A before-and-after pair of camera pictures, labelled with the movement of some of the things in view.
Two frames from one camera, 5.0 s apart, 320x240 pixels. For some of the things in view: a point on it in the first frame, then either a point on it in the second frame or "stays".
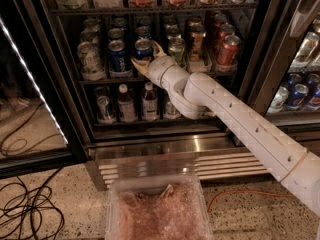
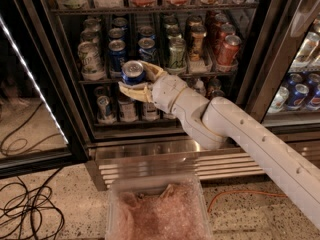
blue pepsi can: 143,32 → 146,55
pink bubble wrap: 180,213 stays
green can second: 173,32 stays
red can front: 228,50 stays
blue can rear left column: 120,22 stays
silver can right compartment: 279,101 stays
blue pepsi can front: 143,49 → 133,72
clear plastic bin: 156,207 stays
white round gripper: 157,69 → 168,91
